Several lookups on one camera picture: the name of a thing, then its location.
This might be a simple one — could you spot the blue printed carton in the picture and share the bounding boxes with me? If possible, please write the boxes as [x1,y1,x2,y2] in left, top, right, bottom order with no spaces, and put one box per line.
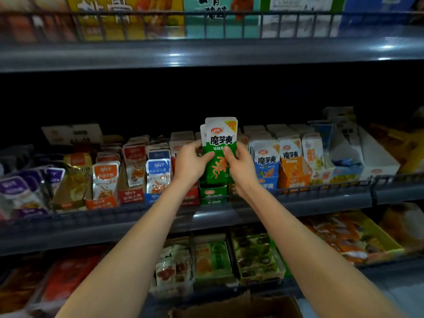
[341,0,418,27]

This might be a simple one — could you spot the green orange display carton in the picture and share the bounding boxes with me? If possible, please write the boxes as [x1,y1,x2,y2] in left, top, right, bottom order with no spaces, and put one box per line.
[192,234,238,289]

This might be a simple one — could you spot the clear plastic tray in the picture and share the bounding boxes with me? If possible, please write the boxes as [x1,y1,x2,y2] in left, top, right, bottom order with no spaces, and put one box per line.
[30,254,107,315]
[149,238,194,299]

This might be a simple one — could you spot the person's left forearm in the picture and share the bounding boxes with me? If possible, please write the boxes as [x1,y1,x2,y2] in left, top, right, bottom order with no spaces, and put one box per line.
[56,185,196,318]

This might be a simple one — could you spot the brown cardboard box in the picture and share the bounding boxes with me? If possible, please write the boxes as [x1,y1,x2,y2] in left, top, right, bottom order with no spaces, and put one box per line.
[169,291,304,318]

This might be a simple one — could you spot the person's right forearm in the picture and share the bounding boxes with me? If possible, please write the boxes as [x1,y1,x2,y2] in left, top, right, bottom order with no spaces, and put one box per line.
[242,189,405,318]

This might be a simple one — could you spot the person's left hand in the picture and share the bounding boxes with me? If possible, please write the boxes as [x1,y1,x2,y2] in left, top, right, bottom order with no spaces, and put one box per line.
[172,140,216,193]

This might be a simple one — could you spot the orange yellow printed carton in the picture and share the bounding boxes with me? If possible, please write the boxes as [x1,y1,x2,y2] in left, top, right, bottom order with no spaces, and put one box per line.
[66,0,186,40]

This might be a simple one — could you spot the pile of orange yellow packets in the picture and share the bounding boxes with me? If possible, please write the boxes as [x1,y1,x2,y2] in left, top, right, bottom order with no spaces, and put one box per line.
[301,214,372,265]

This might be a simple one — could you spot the green printed carton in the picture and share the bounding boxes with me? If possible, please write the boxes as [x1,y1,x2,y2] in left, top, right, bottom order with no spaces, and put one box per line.
[184,0,262,38]

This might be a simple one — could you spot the yellow display carton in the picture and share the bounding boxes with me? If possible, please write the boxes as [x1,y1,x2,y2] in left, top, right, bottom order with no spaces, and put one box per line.
[367,122,424,175]

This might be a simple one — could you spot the pile of red snack packets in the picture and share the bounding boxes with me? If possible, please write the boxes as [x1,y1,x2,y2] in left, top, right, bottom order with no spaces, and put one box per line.
[41,256,103,303]

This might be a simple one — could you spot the dark orange snack packs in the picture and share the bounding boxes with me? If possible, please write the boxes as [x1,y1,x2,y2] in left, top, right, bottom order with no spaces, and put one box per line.
[0,265,47,314]

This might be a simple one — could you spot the lime green display tray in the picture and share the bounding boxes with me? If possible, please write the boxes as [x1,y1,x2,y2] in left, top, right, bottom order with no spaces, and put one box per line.
[344,210,405,262]

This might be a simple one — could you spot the person's right hand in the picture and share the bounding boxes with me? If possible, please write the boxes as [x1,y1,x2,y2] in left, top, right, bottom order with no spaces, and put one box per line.
[222,144,262,199]

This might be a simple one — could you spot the grey metal store shelf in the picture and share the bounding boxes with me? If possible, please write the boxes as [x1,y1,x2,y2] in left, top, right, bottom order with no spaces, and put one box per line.
[0,10,424,318]

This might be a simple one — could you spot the white label carton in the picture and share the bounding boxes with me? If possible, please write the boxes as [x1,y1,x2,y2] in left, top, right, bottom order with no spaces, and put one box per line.
[260,0,347,37]

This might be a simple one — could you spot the green konjac packets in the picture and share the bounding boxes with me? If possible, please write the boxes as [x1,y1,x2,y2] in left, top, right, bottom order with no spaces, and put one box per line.
[200,116,239,186]

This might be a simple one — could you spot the row of snack display cartons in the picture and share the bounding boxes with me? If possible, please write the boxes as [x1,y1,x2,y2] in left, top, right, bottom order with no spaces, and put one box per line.
[0,106,401,223]

